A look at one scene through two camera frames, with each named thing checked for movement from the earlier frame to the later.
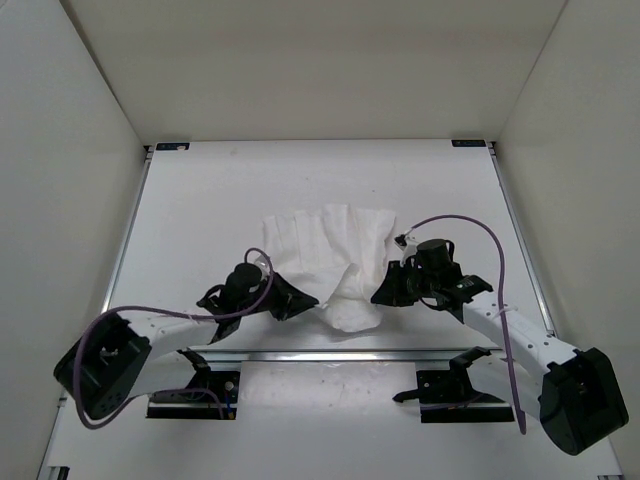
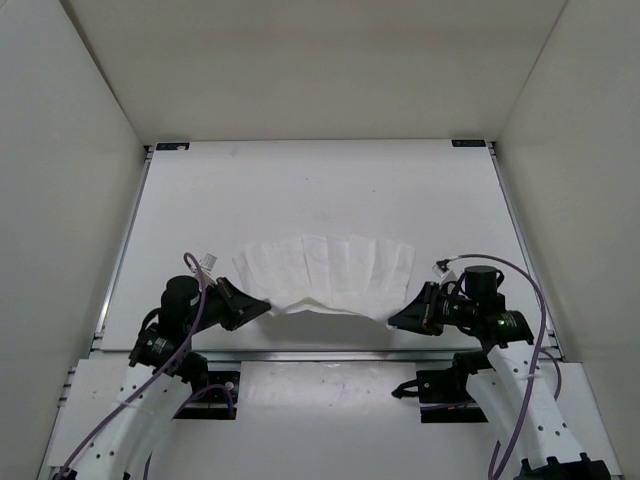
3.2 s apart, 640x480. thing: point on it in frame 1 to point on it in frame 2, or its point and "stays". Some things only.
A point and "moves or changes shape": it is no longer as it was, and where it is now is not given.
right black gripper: (390, 292) to (420, 315)
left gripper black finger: (285, 300) to (236, 307)
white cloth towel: (336, 254) moves or changes shape
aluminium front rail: (335, 355) stays
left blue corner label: (176, 146) stays
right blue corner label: (468, 143) stays
